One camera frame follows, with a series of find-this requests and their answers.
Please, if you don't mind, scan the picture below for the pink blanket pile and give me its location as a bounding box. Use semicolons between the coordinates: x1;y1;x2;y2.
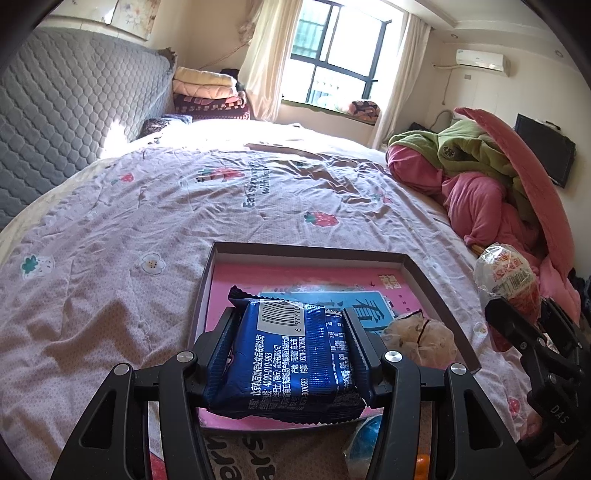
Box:
387;108;581;321

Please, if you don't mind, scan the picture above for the orange mandarin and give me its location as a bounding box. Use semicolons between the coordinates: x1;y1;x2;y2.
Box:
414;454;430;480

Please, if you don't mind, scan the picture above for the white air conditioner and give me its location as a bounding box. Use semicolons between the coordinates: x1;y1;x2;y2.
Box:
456;49;511;77

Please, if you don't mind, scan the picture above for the floral wall painting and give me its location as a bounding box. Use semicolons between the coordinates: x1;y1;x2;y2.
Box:
52;0;160;40

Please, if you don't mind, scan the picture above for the pink blue book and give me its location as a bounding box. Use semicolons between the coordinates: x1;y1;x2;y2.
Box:
197;261;431;432

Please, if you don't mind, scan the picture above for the red white surprise egg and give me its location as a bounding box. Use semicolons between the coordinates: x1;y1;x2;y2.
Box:
344;415;382;479

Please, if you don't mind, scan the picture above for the cream curtain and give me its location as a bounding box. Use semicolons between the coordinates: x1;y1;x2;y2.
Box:
238;0;303;122
368;14;432;150

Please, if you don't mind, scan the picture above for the cream curtain right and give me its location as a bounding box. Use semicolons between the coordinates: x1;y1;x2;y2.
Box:
368;14;432;150

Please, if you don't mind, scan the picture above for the dark cardboard box tray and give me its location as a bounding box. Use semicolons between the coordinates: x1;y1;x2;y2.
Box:
186;241;483;432

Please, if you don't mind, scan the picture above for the blue snack packet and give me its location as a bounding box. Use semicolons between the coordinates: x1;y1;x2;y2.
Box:
206;287;366;424

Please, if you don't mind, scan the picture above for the beige mesh scrunchie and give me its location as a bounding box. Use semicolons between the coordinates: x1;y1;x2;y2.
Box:
380;310;459;369

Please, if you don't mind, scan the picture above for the folded blankets stack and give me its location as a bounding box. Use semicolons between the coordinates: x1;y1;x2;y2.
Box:
172;67;252;120

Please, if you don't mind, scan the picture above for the cream curtain left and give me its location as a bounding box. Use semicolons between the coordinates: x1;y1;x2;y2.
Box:
238;0;303;122

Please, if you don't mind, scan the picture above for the black television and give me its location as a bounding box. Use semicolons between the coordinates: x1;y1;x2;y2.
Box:
514;114;576;188

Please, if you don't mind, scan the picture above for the grey quilted headboard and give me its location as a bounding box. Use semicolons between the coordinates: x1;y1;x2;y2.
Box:
1;28;176;226

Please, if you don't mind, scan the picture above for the window with dark frame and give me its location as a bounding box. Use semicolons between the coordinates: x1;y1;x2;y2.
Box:
281;1;407;112

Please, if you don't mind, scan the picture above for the green blanket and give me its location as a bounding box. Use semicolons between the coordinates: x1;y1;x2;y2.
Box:
389;119;538;223

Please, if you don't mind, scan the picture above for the floral cushion on sill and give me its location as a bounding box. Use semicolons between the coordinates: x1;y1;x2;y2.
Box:
348;100;381;125

